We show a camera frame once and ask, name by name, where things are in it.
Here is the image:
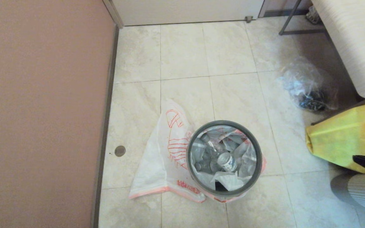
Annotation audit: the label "grey bin rim ring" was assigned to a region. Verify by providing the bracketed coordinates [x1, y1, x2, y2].
[186, 120, 263, 197]

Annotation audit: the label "fresh white orange-printed bag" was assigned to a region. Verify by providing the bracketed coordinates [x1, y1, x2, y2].
[129, 98, 207, 203]

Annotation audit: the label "white bag pink rim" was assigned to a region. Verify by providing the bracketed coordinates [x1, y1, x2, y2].
[189, 125, 267, 203]

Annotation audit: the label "clear plastic bag dark contents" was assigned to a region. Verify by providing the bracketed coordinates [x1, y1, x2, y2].
[279, 59, 338, 113]

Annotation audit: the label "yellow fabric bag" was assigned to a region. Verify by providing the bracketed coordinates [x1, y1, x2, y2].
[305, 101, 365, 174]

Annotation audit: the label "clear plastic bottle white label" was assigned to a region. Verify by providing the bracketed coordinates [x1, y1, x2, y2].
[217, 153, 237, 172]

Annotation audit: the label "grey baseboard strip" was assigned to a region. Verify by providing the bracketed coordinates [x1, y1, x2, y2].
[91, 25, 119, 228]

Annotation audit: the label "white door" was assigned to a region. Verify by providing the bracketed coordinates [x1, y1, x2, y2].
[111, 0, 265, 26]

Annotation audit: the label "small grey patterned item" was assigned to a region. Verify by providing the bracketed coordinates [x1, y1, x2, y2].
[306, 6, 322, 24]

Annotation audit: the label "beige wooden table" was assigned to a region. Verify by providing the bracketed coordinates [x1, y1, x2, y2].
[311, 0, 365, 98]

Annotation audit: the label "grey ribbed round object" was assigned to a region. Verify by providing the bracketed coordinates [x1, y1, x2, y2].
[331, 173, 365, 213]

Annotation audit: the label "white door frame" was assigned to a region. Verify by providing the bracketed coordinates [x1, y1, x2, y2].
[103, 0, 125, 29]

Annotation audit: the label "dark metal furniture frame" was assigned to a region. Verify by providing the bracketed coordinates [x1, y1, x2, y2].
[279, 0, 332, 36]

